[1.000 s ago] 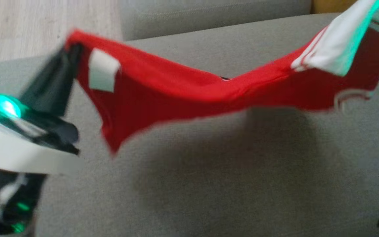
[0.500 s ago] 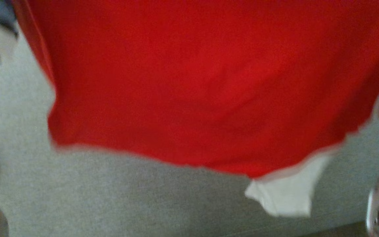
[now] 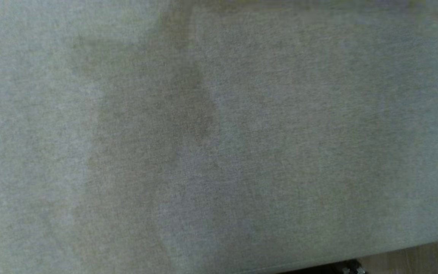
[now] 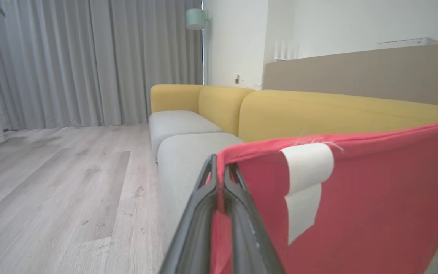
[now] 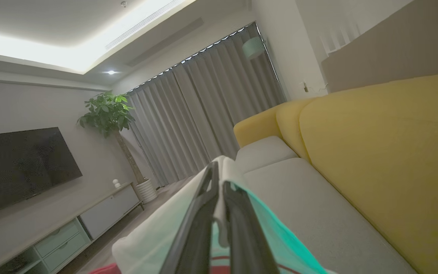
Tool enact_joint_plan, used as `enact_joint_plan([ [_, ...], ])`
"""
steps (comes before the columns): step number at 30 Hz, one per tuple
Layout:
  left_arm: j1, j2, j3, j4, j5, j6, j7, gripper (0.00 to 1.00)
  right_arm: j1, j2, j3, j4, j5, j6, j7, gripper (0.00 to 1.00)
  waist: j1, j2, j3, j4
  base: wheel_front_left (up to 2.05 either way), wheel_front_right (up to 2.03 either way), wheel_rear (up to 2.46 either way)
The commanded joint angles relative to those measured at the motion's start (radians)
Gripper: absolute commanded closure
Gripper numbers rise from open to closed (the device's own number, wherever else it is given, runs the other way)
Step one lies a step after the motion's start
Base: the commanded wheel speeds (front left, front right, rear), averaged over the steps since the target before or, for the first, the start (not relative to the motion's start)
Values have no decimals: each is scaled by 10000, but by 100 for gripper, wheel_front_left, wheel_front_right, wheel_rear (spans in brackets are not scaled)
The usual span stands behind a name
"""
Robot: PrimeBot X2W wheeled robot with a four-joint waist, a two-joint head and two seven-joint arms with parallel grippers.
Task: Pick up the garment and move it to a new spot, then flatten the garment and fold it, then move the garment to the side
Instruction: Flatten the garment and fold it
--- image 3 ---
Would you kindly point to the grey fabric sofa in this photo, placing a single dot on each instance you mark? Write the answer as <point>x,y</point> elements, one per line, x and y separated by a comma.
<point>242,114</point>

